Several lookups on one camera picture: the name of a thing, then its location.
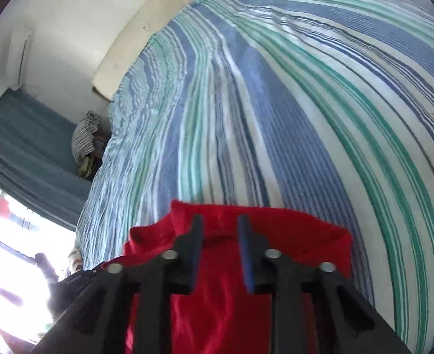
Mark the cream padded headboard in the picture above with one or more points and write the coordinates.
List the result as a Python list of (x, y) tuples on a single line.
[(136, 44)]

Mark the red sweater with white figure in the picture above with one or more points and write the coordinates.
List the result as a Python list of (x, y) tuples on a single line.
[(220, 320)]

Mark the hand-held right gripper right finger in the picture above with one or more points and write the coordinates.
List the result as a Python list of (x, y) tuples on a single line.
[(247, 254)]

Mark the striped bed cover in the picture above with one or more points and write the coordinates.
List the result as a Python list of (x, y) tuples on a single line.
[(276, 118)]

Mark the white air conditioner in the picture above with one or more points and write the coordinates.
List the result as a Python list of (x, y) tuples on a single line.
[(21, 59)]

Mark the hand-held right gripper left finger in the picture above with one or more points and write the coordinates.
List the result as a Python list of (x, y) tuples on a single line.
[(196, 250)]

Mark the blue curtain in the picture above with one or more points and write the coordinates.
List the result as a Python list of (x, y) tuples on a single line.
[(25, 147)]

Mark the pile of checked clothes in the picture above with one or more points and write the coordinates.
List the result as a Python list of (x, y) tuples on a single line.
[(86, 136)]

